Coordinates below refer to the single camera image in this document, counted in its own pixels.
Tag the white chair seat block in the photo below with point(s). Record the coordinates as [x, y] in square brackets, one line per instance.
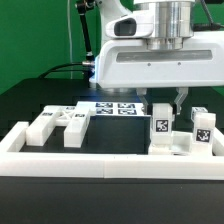
[182, 145]

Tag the white tagged cube right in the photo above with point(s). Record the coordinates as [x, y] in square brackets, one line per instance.
[195, 110]

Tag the white U-shaped fence frame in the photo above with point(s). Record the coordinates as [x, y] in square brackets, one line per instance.
[15, 163]

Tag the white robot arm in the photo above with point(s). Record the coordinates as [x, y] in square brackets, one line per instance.
[155, 45]

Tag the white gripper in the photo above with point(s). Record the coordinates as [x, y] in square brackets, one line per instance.
[154, 46]

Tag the white marker base sheet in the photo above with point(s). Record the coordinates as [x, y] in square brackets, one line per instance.
[113, 108]

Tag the small white chair part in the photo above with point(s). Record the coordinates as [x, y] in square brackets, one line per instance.
[161, 124]

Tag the white chair back frame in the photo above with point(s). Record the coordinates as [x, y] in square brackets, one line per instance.
[75, 121]

